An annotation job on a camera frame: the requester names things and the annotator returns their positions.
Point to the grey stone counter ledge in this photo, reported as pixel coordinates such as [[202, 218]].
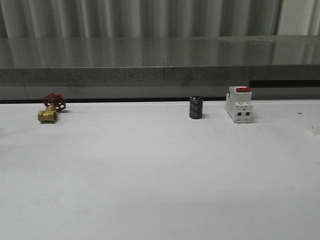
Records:
[[83, 69]]

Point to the white half pipe clamp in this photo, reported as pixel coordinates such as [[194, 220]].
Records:
[[314, 128]]

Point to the white circuit breaker red switch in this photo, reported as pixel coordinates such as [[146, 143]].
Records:
[[238, 104]]

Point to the brass valve red handwheel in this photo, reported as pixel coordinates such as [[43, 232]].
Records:
[[55, 104]]

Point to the black cylindrical capacitor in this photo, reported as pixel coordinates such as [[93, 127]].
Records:
[[195, 107]]

